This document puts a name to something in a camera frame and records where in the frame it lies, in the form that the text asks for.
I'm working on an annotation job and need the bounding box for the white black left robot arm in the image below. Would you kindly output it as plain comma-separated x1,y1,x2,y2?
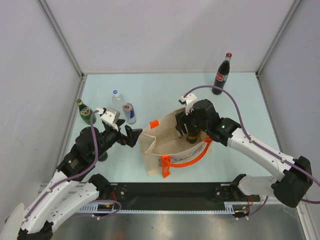
17,124,143,240

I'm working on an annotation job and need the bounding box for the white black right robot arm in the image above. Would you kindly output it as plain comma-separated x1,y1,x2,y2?
176,94,313,208

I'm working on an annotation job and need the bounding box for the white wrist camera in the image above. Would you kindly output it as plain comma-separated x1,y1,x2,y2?
95,107,120,131
178,93,198,115

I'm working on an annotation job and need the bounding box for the blue white drink can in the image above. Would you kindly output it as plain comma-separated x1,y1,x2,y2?
123,102,137,124

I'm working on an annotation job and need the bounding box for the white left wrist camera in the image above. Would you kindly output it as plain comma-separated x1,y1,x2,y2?
95,107,120,131

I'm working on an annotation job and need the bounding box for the beige canvas tote bag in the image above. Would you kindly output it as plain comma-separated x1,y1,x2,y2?
138,108,212,178

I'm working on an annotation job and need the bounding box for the black gold drink can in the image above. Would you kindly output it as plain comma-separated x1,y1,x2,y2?
186,130,201,144

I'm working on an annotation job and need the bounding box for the left aluminium corner post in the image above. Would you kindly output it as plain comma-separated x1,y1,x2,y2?
36,0,85,80

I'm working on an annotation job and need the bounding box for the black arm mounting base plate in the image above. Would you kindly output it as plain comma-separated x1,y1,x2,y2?
94,181,261,204

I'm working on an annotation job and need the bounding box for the clear plastic water bottle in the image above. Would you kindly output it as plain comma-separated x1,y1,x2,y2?
112,89,126,113

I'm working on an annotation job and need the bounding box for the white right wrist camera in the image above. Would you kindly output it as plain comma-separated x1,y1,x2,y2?
178,93,198,115

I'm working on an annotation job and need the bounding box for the right aluminium corner post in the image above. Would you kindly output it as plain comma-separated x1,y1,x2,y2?
255,0,303,76

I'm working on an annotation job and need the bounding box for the aluminium frame rail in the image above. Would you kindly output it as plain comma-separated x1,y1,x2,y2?
37,182,309,215

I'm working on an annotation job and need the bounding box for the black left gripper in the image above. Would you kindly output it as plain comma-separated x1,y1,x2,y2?
91,118,143,160

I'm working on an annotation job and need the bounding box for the clear glass bottle green cap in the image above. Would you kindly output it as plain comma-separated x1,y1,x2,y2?
175,130,183,139

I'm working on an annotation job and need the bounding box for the aluminium corner post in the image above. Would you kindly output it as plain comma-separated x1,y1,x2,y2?
36,0,85,80
255,0,303,76

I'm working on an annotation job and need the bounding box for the glass cola bottle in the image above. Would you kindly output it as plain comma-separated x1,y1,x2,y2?
214,52,232,89

